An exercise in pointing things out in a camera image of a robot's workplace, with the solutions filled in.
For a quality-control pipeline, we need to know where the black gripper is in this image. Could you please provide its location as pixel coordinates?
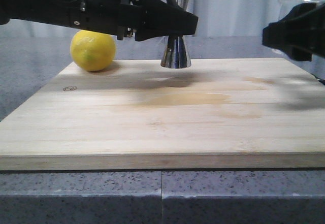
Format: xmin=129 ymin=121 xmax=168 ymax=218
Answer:
xmin=69 ymin=0 xmax=199 ymax=42

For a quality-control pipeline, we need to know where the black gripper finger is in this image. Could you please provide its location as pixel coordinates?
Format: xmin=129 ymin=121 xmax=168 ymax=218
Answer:
xmin=262 ymin=3 xmax=324 ymax=61

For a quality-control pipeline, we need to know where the clear glass beaker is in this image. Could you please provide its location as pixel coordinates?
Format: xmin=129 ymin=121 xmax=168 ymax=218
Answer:
xmin=278 ymin=0 xmax=324 ymax=20

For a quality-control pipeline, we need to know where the steel cocktail jigger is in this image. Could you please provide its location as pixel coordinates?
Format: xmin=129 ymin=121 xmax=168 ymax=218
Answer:
xmin=160 ymin=0 xmax=191 ymax=69

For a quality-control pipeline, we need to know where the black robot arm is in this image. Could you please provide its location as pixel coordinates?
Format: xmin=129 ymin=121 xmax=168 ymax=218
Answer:
xmin=1 ymin=0 xmax=198 ymax=41

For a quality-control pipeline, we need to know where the yellow lemon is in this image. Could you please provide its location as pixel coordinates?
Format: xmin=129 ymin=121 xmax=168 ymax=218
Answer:
xmin=70 ymin=30 xmax=116 ymax=72

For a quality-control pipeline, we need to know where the wooden cutting board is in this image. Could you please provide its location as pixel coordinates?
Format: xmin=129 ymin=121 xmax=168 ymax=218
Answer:
xmin=1 ymin=58 xmax=324 ymax=171

